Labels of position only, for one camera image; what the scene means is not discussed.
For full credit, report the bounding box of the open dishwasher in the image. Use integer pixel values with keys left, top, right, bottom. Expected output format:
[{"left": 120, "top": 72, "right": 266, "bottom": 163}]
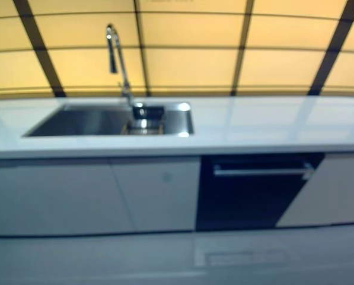
[{"left": 196, "top": 153, "right": 326, "bottom": 232}]

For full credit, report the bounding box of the black sink drying rack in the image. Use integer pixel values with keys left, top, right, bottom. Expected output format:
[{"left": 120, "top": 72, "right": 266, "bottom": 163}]
[{"left": 123, "top": 105, "right": 167, "bottom": 136}]

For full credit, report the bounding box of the white cabinet door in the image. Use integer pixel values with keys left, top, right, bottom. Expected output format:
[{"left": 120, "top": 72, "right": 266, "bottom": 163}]
[
  {"left": 0, "top": 159, "right": 135, "bottom": 237},
  {"left": 110, "top": 156, "right": 201, "bottom": 232},
  {"left": 276, "top": 153, "right": 354, "bottom": 229}
]

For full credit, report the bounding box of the stainless steel sink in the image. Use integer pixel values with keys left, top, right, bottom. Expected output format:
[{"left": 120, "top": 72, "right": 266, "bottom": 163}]
[{"left": 22, "top": 102, "right": 194, "bottom": 138}]

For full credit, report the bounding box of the chrome kitchen faucet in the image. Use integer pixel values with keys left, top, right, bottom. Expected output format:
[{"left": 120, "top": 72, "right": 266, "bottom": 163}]
[{"left": 105, "top": 24, "right": 145, "bottom": 118}]

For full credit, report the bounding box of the rectangular floor vent cover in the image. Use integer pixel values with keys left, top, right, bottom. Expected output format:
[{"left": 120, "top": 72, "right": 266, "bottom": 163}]
[{"left": 194, "top": 248, "right": 291, "bottom": 267}]

